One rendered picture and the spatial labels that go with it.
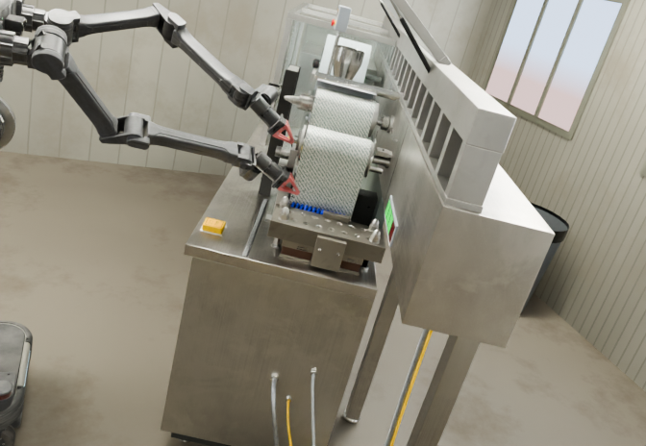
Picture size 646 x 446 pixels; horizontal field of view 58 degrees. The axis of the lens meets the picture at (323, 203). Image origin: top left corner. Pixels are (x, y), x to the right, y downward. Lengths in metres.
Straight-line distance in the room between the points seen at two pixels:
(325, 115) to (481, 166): 1.13
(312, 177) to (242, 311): 0.53
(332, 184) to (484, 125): 0.98
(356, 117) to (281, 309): 0.79
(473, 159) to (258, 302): 1.05
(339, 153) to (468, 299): 0.89
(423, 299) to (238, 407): 1.15
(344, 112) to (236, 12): 2.68
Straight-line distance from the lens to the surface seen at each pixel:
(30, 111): 4.95
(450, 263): 1.32
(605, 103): 4.49
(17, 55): 1.72
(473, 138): 1.23
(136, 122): 1.94
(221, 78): 2.15
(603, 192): 4.38
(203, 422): 2.39
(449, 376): 1.57
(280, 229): 1.97
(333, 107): 2.28
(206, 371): 2.24
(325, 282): 1.98
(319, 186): 2.11
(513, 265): 1.35
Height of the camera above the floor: 1.83
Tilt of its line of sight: 21 degrees down
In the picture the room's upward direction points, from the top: 15 degrees clockwise
